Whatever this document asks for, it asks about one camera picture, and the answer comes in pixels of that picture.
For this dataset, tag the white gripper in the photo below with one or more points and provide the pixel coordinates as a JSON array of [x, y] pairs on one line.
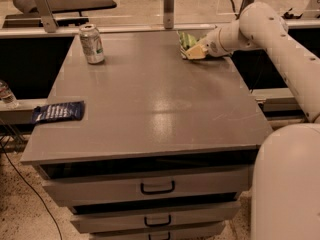
[[210, 45]]

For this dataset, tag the green jalapeno chip bag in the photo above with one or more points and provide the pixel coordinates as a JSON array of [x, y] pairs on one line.
[[186, 42]]

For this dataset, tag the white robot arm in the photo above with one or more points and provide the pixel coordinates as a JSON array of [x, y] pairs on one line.
[[285, 202]]

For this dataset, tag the blue rxbar blueberry bar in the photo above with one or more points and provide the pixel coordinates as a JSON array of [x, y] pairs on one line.
[[69, 111]]

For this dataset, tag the grey drawer cabinet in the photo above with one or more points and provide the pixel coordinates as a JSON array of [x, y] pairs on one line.
[[147, 110]]

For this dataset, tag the silver green soda can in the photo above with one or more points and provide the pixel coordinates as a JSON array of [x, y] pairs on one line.
[[91, 43]]

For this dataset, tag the dark office chair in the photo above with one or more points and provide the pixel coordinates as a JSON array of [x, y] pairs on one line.
[[29, 16]]

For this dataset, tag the top grey drawer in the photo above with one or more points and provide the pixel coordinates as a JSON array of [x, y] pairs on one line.
[[106, 189]]

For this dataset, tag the grey drawer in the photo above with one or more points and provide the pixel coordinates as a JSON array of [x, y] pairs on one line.
[[137, 221], [106, 189], [185, 232]]

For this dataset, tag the bottom grey drawer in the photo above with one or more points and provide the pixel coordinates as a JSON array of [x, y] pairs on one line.
[[185, 232]]

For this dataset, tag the clear plastic water bottle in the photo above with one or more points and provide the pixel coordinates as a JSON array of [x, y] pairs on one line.
[[7, 96]]

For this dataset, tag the middle grey drawer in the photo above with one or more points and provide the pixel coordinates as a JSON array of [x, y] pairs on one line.
[[137, 221]]

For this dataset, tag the middle metal bracket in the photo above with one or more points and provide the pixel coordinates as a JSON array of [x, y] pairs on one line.
[[168, 14]]

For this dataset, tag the left metal bracket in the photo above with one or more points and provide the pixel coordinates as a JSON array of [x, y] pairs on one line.
[[47, 19]]

